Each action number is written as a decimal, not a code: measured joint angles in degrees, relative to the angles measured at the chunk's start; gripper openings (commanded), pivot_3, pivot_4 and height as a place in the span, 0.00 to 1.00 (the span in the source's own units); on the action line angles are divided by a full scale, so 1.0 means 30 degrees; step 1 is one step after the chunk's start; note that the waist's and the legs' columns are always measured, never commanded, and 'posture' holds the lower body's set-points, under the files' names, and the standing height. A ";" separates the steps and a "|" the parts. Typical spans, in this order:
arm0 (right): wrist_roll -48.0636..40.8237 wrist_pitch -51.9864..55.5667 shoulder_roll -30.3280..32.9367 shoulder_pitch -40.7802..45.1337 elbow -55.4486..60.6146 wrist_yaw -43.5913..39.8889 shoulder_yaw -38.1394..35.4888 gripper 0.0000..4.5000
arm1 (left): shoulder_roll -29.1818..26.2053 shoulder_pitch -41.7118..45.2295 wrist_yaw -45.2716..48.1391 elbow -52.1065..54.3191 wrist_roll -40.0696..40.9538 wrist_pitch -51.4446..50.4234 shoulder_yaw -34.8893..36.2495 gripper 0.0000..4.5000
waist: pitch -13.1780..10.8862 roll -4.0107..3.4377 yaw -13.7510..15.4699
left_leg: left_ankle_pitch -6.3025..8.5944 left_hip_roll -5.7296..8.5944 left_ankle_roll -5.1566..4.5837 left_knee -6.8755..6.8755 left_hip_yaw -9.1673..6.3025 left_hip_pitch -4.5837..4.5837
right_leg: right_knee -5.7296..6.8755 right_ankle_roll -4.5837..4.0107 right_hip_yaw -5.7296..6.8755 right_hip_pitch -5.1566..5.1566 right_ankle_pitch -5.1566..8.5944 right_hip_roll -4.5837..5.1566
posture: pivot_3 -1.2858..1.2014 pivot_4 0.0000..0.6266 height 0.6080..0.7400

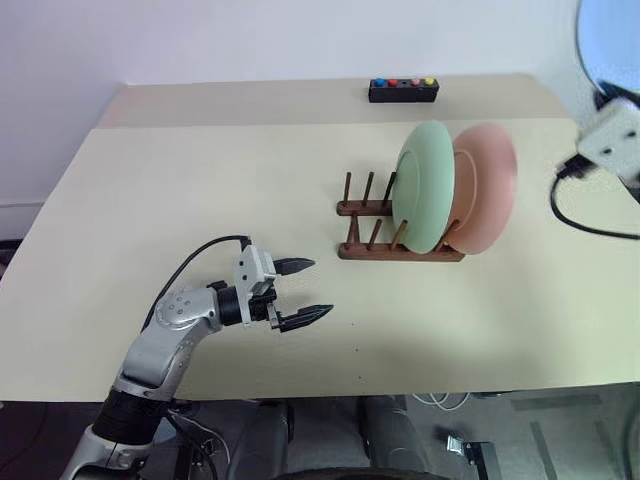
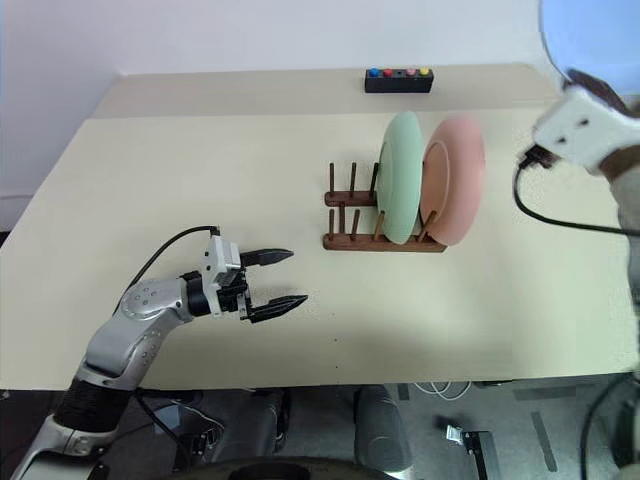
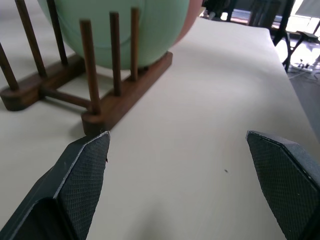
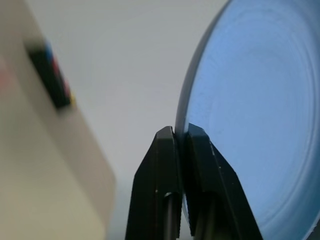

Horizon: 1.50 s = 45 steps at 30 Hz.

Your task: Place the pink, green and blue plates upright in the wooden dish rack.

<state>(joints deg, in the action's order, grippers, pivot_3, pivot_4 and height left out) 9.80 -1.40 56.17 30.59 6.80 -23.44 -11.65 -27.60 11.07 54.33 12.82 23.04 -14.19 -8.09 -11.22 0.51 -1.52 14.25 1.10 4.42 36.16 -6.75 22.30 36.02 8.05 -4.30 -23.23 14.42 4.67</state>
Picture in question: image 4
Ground pink push button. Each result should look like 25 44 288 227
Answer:
62 76 72 93

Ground blue plate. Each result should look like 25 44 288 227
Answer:
173 0 320 240

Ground red push button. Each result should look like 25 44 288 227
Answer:
51 56 62 75

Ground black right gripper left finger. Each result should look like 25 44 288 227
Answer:
124 125 185 240

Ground black button box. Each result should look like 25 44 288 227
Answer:
24 41 77 110

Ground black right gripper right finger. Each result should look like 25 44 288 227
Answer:
183 122 264 240

